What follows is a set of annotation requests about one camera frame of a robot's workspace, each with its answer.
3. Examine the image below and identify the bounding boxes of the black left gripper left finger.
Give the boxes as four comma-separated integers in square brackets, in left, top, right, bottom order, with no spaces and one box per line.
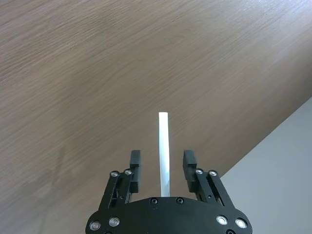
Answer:
[98,150,143,212]

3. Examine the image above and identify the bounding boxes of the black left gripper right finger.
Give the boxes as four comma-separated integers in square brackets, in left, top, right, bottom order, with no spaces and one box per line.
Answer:
[183,150,236,211]

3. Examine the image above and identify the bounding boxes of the white plastic stick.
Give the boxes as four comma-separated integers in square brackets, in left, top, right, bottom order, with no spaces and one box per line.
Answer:
[158,112,171,197]

